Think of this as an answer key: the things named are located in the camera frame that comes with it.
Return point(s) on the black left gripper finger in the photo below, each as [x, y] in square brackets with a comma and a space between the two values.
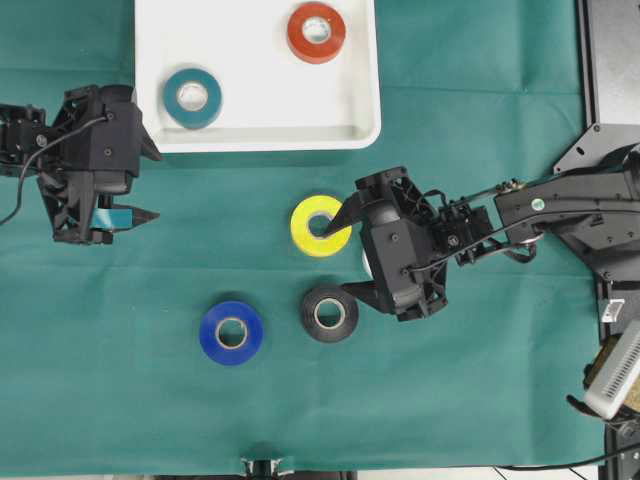
[121, 219]
[148, 148]

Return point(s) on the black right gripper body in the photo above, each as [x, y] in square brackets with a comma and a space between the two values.
[396, 241]

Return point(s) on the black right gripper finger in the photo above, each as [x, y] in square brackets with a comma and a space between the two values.
[366, 292]
[350, 213]

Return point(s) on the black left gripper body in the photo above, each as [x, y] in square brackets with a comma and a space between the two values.
[97, 161]

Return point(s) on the green tape roll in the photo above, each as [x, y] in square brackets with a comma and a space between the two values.
[192, 97]

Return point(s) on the black tape roll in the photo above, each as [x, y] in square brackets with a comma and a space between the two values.
[329, 314]

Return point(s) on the blue tape roll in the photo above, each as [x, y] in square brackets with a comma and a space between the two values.
[231, 333]

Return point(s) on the red tape roll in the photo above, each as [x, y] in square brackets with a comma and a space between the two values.
[316, 32]

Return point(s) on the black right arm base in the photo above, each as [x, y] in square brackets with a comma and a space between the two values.
[609, 57]

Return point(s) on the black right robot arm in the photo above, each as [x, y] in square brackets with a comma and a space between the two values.
[593, 210]

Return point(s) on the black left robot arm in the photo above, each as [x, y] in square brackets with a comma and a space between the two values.
[26, 138]

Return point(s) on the white tape roll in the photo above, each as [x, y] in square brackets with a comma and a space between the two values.
[366, 265]

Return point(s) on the yellow tape roll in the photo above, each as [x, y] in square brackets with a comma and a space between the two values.
[301, 233]

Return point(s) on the white plastic tray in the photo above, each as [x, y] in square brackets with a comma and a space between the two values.
[270, 99]

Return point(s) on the green table cloth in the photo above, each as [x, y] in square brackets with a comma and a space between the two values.
[101, 364]

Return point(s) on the white perforated device box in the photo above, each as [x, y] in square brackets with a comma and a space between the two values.
[612, 383]

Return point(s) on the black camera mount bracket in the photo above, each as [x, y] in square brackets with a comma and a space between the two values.
[261, 468]

